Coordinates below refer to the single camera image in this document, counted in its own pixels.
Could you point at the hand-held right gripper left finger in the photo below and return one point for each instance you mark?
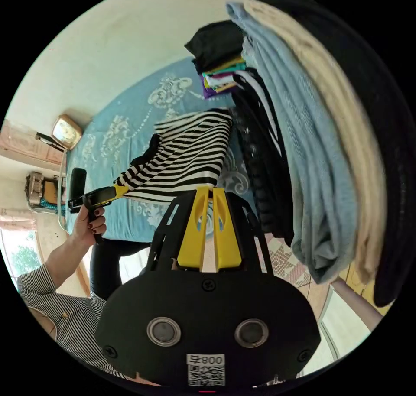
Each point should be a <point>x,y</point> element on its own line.
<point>194,233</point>

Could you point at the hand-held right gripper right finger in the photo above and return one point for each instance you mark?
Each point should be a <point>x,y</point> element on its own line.
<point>227,236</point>

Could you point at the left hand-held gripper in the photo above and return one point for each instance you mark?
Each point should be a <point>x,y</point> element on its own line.
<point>97,198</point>

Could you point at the black and white striped vest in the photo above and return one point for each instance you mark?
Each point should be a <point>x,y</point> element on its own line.
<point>185,157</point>

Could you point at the person's left forearm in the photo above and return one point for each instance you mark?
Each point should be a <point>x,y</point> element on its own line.
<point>60,259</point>

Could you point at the person's left hand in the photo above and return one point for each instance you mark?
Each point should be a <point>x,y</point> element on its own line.
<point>87,225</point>

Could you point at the bed with blue printed sheet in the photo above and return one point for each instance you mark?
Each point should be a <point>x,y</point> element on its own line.
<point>136,105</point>

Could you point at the pink wooden cupboard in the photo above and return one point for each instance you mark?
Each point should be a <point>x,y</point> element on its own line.
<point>24,142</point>

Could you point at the pile of clothes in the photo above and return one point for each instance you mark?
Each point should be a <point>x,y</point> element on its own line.
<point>312,162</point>

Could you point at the window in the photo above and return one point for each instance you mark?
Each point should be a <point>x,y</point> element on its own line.
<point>19,253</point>

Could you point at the person's body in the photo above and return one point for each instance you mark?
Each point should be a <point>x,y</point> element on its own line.
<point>74,321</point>

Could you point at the stack of folded clothes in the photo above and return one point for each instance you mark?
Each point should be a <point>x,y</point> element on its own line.
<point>216,46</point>

